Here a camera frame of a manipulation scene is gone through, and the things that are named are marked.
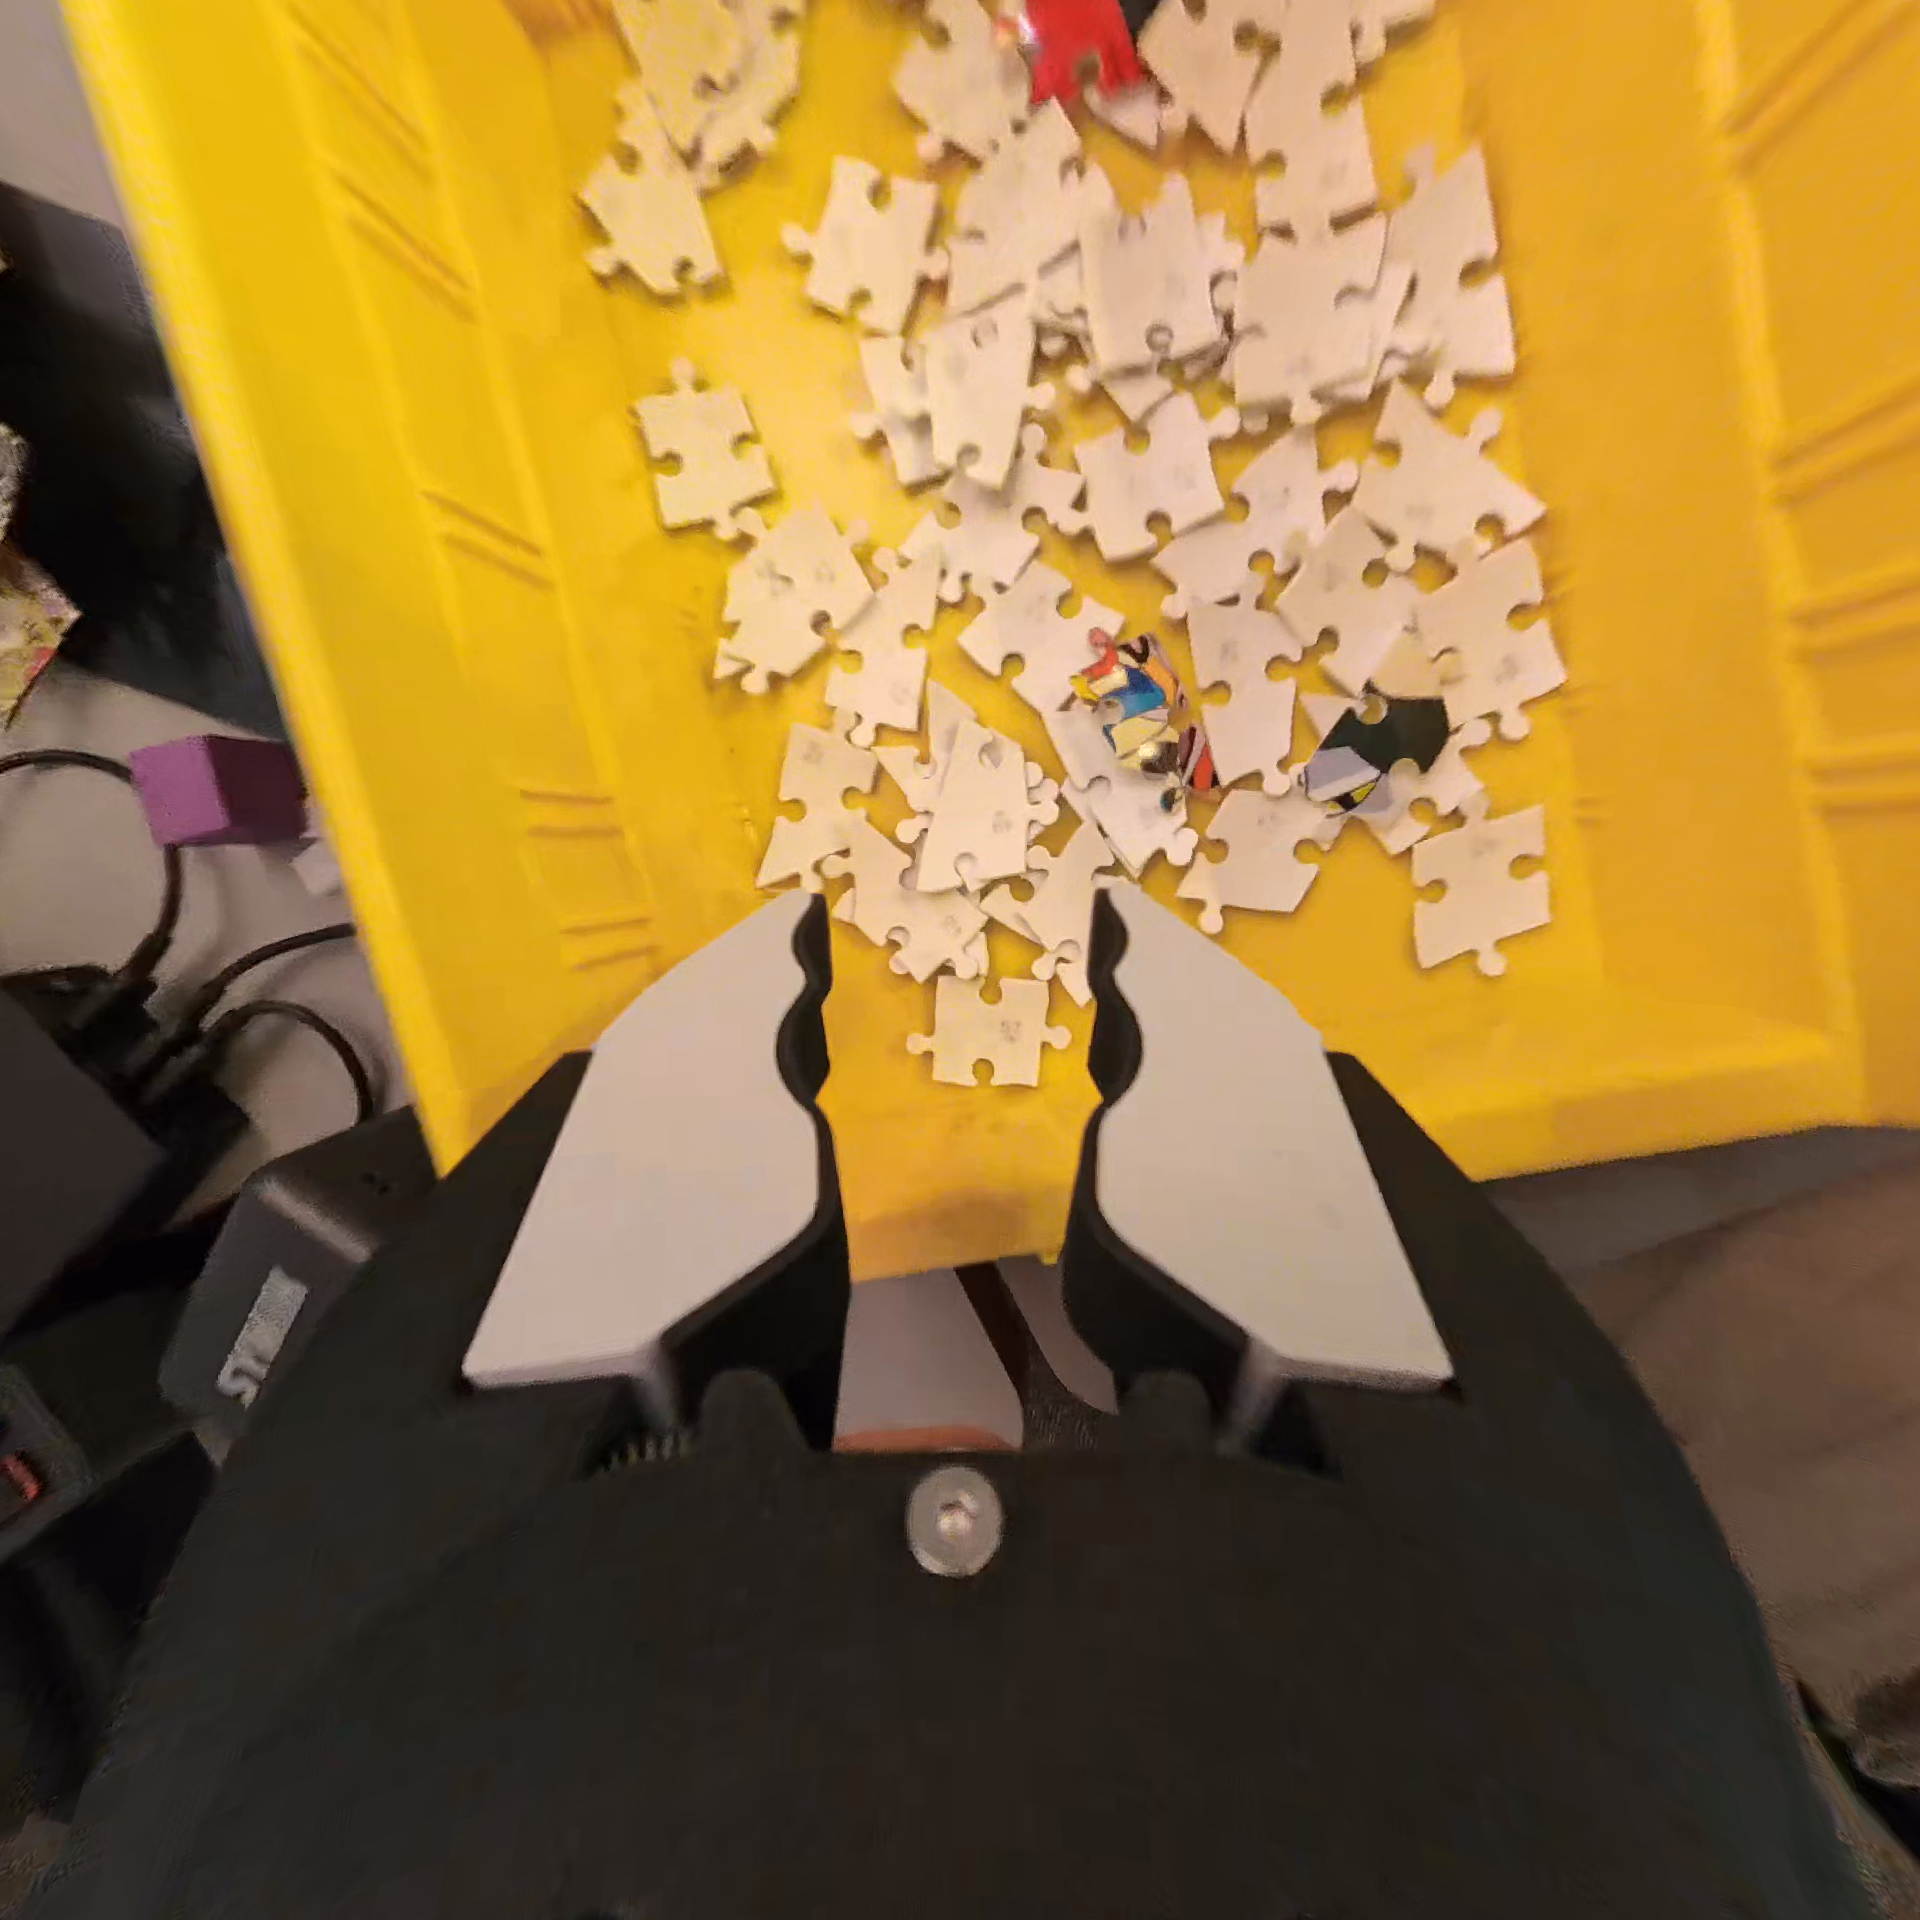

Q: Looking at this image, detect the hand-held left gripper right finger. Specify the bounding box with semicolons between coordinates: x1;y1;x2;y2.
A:
1063;882;1459;1455

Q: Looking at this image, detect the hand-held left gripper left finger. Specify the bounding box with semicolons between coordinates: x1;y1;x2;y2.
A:
463;892;854;1450

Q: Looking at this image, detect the yellow plastic bin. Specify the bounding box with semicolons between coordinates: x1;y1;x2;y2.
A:
60;0;1920;1285

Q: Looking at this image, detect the pile of white puzzle pieces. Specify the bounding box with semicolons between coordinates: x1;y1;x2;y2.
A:
576;0;1570;1090

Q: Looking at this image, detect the black power adapter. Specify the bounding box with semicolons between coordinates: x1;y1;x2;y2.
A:
157;1107;440;1455

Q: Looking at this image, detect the dark jigsaw piece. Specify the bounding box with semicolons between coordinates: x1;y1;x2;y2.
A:
1303;682;1459;820

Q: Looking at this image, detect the colourful jigsaw piece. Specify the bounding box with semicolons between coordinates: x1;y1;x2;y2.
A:
1069;631;1219;790

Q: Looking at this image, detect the purple block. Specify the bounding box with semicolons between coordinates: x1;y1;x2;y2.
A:
126;734;310;850

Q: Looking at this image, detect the black box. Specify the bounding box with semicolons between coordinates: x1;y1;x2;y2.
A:
0;974;171;1331

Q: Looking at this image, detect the colourful wrapper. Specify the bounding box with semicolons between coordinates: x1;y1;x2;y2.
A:
0;421;85;726

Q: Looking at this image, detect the red jigsaw piece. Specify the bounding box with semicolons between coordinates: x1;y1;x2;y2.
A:
1024;0;1150;109

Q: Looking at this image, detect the black cable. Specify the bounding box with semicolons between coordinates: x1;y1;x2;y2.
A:
0;746;190;1000
186;919;381;1135

